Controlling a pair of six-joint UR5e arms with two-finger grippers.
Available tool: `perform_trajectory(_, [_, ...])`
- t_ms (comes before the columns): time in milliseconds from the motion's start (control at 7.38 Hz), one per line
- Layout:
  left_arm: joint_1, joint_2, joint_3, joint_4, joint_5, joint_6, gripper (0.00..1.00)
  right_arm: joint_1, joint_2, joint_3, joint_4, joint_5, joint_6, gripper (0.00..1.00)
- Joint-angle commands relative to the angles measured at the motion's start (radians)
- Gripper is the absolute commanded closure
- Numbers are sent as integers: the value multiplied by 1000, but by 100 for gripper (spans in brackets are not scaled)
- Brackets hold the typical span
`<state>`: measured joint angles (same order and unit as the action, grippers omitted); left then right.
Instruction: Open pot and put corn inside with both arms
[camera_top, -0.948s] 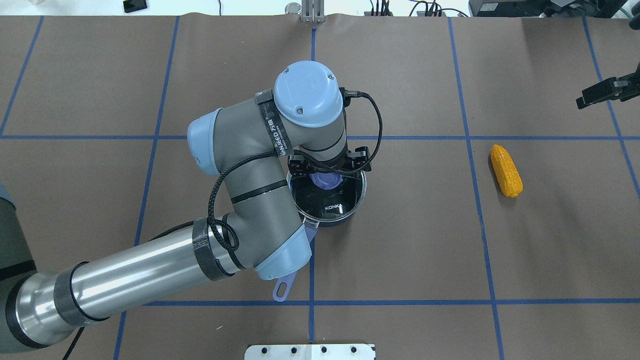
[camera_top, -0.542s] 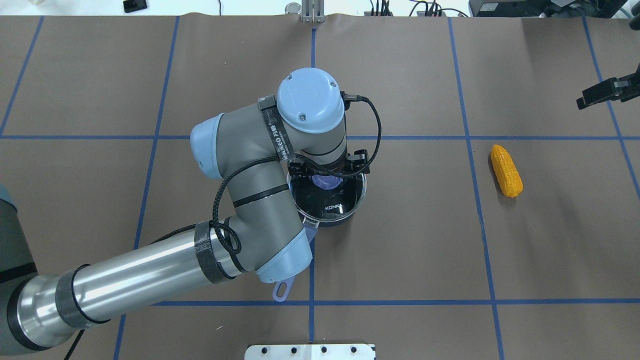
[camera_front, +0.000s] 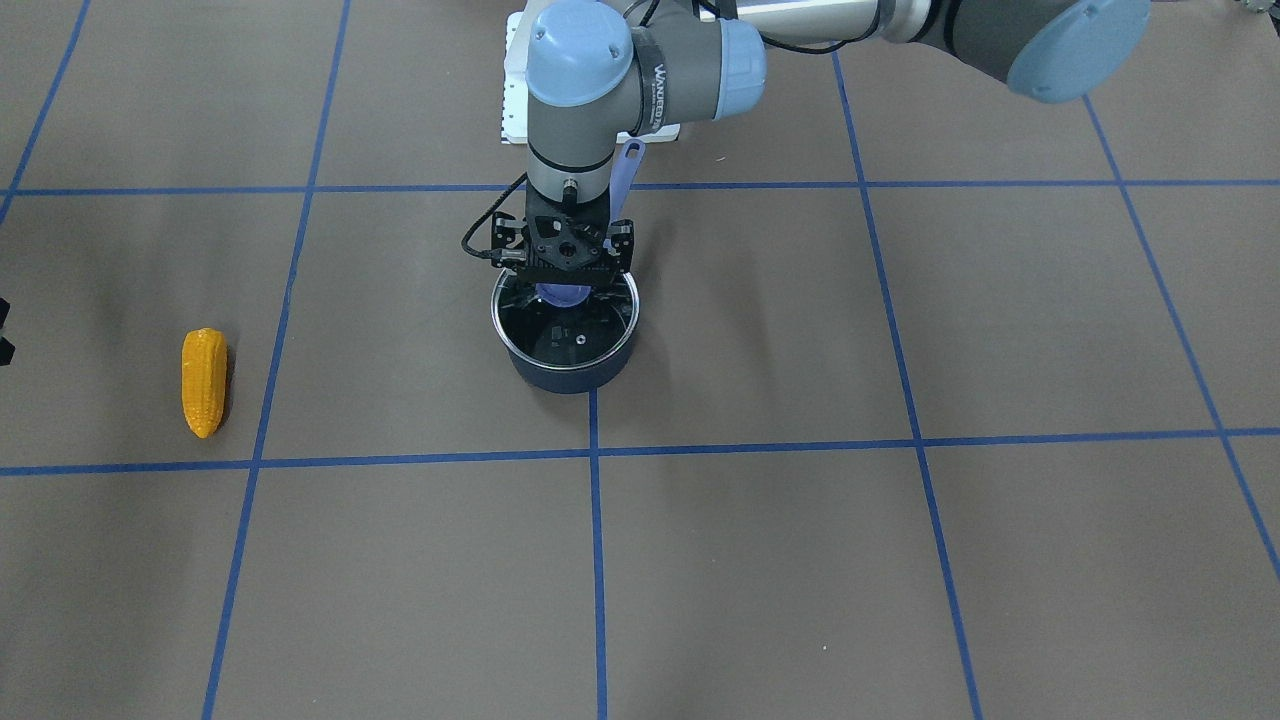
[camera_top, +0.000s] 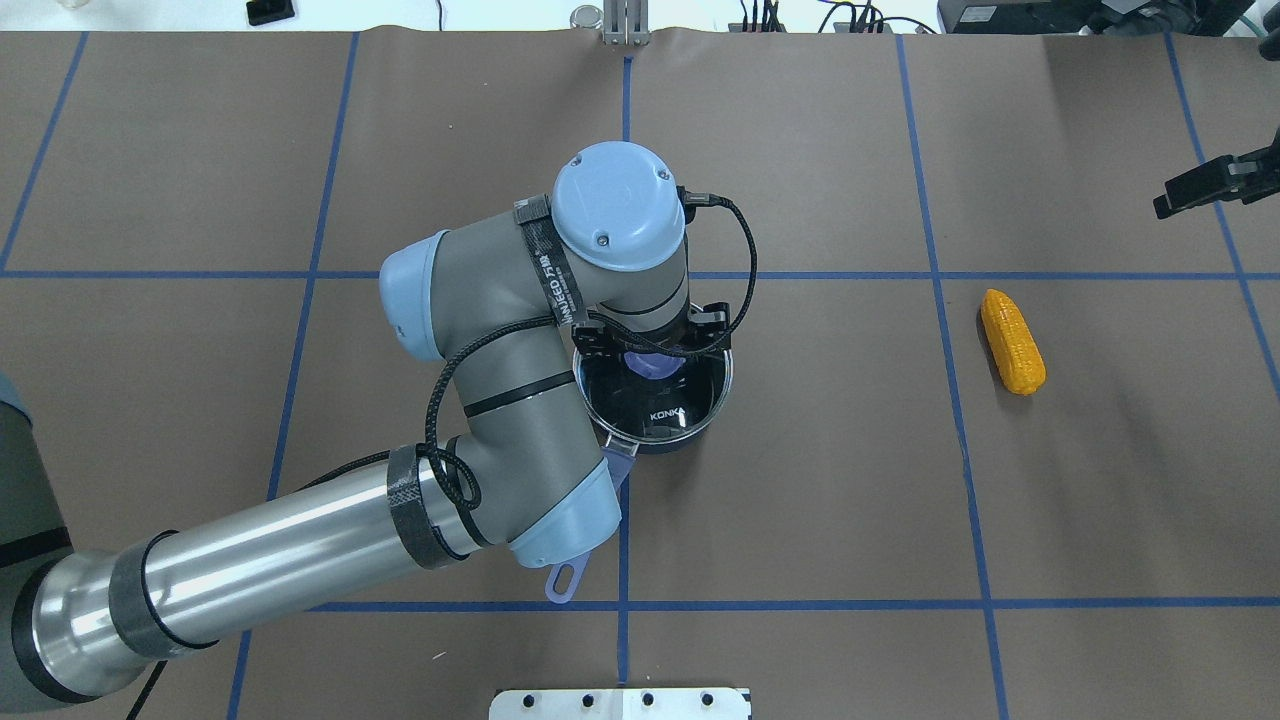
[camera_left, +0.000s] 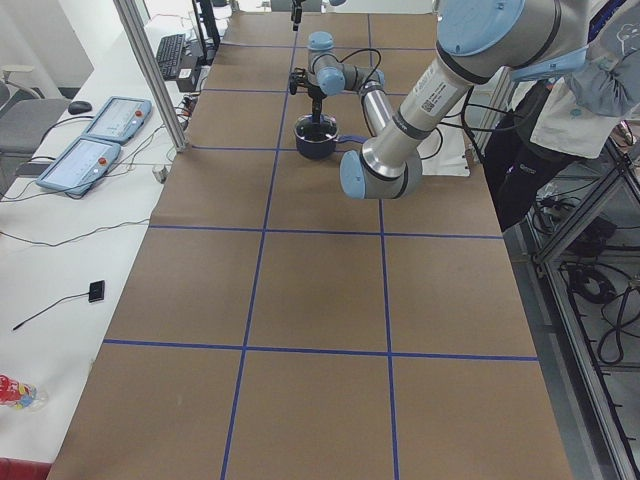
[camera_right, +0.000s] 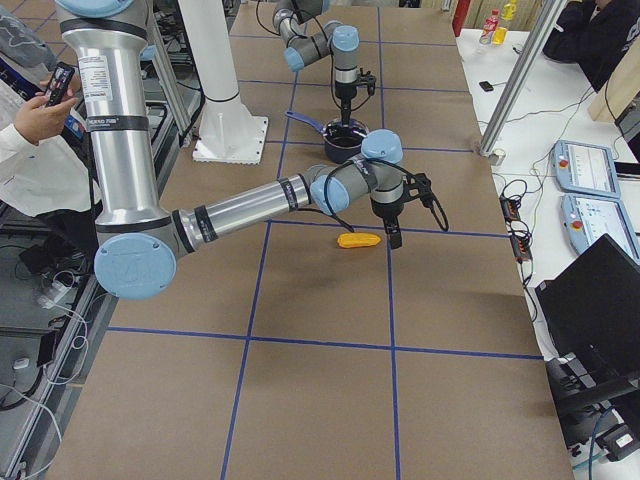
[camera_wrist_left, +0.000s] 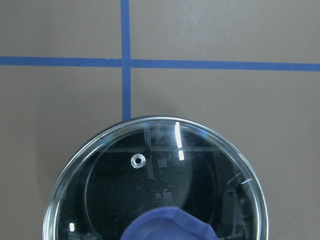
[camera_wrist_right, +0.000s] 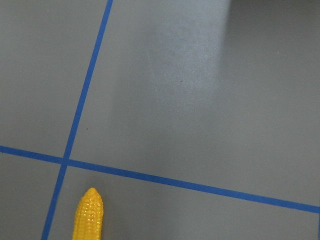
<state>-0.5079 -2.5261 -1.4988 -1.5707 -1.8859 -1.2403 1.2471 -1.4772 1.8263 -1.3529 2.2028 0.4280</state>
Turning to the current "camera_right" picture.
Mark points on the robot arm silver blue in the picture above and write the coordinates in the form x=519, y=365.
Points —
x=140, y=242
x=335, y=39

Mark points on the black laptop computer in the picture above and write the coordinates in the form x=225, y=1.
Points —
x=594, y=303

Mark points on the seated person in black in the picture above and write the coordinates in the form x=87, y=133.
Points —
x=595, y=35

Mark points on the yellow drink bottle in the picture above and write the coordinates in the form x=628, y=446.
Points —
x=506, y=16

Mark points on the glass pot lid purple knob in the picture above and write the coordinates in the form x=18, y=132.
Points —
x=336, y=128

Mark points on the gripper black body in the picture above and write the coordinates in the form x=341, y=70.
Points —
x=387, y=212
x=344, y=94

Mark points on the small silver metal cylinder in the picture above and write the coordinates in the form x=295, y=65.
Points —
x=497, y=156

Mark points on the lower teach pendant tablet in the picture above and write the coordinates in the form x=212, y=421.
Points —
x=587, y=218

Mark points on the black smartphone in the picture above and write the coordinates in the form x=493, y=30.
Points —
x=59, y=83

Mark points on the aluminium frame post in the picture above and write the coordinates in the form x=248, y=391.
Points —
x=533, y=46

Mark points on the upper teach pendant tablet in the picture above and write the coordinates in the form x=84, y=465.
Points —
x=585, y=168

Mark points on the small black square device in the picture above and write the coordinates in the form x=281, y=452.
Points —
x=486, y=86

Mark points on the teach pendant tablet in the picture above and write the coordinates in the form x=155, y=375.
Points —
x=587, y=218
x=585, y=168

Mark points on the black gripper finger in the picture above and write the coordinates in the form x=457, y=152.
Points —
x=394, y=234
x=345, y=111

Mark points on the dark blue saucepan purple handle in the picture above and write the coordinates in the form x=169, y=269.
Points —
x=337, y=150

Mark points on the red labelled plastic bottle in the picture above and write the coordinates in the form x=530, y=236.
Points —
x=490, y=27

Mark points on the yellow toy corn cob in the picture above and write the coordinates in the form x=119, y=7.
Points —
x=353, y=240

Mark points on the person in white shirt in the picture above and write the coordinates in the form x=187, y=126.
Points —
x=41, y=175

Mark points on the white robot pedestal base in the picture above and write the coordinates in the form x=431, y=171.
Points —
x=228, y=132

